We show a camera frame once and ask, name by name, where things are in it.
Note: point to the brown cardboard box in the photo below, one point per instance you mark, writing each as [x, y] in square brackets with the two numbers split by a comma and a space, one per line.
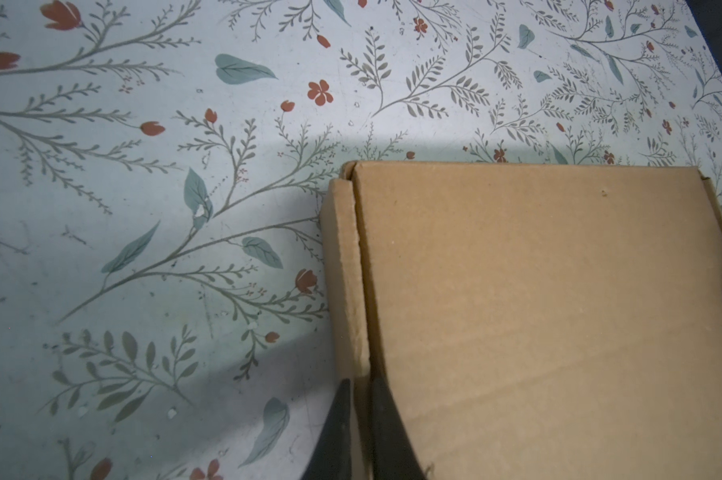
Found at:
[531, 321]

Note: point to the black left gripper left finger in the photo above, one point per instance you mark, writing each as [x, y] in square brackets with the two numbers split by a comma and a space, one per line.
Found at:
[332, 457]

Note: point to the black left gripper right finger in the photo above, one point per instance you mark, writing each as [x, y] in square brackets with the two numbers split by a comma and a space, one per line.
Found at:
[393, 454]

